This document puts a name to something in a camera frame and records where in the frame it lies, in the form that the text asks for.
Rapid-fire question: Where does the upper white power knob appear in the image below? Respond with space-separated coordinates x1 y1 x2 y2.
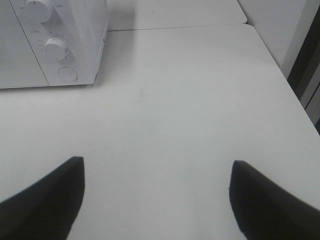
25 0 54 23

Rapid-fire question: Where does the white microwave door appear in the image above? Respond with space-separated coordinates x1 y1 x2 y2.
0 0 49 89

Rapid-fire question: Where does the white timer knob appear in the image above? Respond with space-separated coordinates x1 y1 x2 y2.
44 38 68 61

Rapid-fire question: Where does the round white door button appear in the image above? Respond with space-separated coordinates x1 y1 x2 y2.
58 67 78 81

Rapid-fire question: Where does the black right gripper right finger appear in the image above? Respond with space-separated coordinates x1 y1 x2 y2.
229 160 320 240

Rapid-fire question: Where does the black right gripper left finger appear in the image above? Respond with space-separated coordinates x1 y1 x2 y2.
0 156 85 240

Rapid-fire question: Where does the white microwave oven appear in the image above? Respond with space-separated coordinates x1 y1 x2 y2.
0 0 109 89

